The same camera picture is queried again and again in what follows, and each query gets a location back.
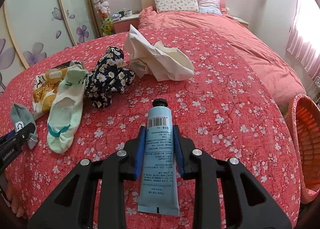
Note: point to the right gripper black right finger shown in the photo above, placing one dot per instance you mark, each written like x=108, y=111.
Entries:
x=227, y=195

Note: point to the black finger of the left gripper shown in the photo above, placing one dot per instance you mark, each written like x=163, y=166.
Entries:
x=23, y=132

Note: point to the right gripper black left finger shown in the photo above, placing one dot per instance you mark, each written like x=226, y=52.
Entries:
x=71, y=204

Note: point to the yellow white snack wrapper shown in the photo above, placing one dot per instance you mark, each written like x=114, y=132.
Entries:
x=45, y=88

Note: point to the light blue cream tube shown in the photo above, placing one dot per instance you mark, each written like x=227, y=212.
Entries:
x=158, y=190

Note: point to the person left hand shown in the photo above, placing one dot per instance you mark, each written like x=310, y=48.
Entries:
x=15, y=204

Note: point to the grey sock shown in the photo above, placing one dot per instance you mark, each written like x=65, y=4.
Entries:
x=21, y=117

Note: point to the mint green sock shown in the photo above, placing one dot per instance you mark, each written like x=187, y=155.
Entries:
x=66, y=110

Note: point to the red floral tablecloth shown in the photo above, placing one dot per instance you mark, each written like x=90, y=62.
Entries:
x=225, y=109

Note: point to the orange plastic laundry basket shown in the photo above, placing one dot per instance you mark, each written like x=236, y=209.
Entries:
x=303, y=124

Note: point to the black daisy print sock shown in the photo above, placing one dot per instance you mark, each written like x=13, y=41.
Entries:
x=109, y=76

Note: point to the coral pink bed duvet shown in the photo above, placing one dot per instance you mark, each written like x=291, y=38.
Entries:
x=279, y=77

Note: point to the floral sliding wardrobe door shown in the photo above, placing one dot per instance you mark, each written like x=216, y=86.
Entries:
x=33, y=30

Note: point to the pink left nightstand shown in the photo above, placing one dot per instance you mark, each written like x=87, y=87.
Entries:
x=123, y=24

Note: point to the pink nightstand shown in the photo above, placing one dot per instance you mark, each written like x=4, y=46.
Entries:
x=241, y=21
x=123, y=24

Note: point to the hanging plush toy organizer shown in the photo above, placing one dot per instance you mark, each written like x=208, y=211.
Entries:
x=103, y=17

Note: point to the crumpled white paper tissue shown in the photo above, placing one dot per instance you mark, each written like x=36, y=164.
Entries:
x=161, y=62

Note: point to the white mug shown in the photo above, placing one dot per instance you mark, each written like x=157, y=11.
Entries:
x=128, y=13

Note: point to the pink window curtains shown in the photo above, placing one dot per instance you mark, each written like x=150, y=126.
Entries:
x=303, y=41

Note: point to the pink right nightstand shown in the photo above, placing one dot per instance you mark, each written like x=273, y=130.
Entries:
x=241, y=21

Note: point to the pink striped pillow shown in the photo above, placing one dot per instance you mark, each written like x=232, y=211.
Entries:
x=209, y=7

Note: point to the white floral pillow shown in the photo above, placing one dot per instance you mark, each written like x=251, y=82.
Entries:
x=176, y=6

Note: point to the white wire rack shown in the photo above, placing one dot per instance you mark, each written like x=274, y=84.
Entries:
x=314, y=91

